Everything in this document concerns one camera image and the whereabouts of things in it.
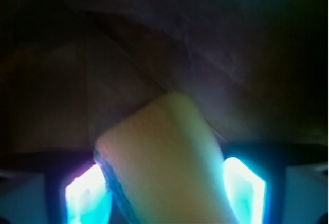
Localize yellow sponge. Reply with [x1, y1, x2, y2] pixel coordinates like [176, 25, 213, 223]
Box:
[95, 92, 237, 223]

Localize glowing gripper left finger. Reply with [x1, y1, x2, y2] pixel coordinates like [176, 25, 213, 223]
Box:
[65, 164, 112, 224]

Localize brown paper bag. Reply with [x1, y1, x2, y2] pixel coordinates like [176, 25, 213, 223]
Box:
[1, 0, 328, 155]

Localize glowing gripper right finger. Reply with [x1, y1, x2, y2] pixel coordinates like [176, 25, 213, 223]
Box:
[223, 157, 266, 223]

